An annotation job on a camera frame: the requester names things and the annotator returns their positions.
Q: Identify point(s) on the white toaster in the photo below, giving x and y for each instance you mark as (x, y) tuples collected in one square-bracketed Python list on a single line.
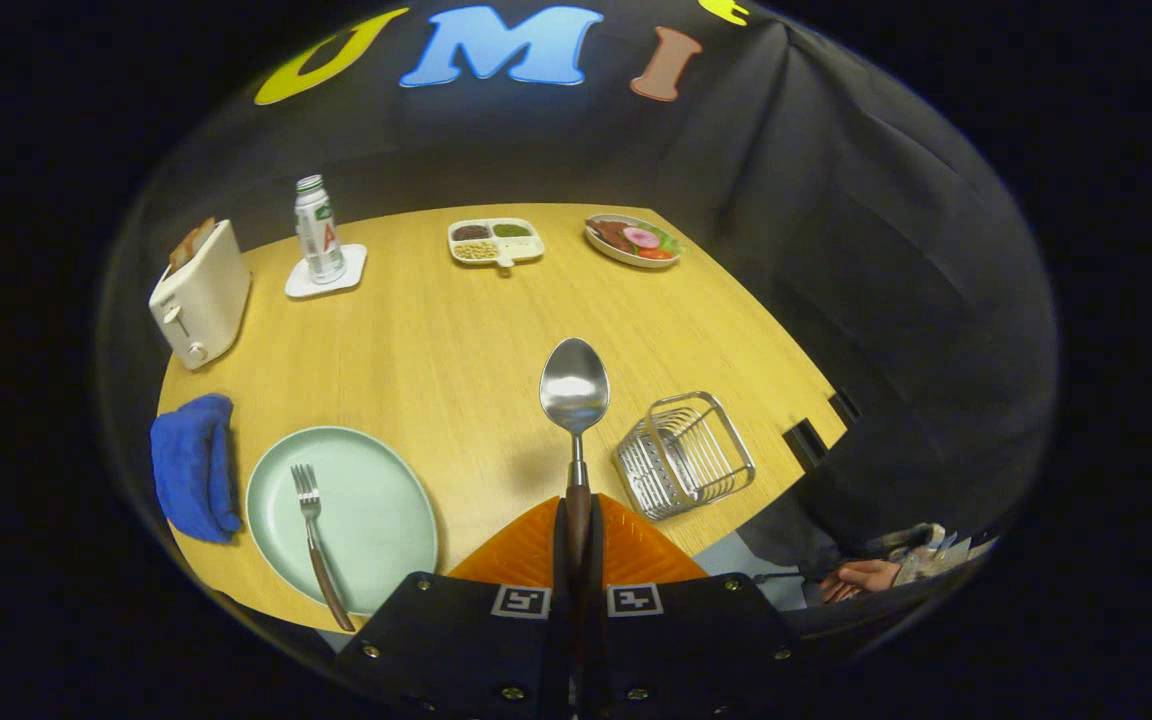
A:
[(201, 305)]

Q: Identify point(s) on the thin black rod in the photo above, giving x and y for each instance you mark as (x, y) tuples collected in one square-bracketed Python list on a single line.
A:
[(786, 577)]

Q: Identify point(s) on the pale green plate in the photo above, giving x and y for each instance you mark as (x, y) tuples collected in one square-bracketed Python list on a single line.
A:
[(376, 520)]

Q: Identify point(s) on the plaid cloth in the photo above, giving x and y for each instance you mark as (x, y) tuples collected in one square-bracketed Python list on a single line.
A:
[(921, 538)]

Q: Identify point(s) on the blue cloth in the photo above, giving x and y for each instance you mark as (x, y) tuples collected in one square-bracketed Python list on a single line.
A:
[(191, 470)]

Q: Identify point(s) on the white plate of food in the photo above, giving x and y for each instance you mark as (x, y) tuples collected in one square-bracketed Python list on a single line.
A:
[(631, 240)]

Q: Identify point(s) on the white divided bean dish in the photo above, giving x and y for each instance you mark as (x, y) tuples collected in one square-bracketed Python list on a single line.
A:
[(496, 242)]

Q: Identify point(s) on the toast slice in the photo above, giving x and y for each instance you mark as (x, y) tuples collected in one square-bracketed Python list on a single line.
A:
[(204, 234), (183, 250)]

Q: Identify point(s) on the black table bracket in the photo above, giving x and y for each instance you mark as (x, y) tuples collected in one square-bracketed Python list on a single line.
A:
[(804, 443), (844, 408)]

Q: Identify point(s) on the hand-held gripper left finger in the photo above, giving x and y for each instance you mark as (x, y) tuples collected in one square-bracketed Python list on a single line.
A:
[(558, 600)]

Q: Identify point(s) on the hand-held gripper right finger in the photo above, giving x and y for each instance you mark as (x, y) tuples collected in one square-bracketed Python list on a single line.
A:
[(596, 600)]

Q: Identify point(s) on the black backdrop cloth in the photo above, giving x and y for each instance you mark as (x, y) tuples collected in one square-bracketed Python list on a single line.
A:
[(836, 250)]

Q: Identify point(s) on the white drink bottle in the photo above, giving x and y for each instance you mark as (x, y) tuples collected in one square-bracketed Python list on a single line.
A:
[(319, 235)]

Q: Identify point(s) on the white square coaster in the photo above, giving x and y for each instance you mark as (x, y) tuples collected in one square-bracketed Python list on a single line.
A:
[(351, 262)]

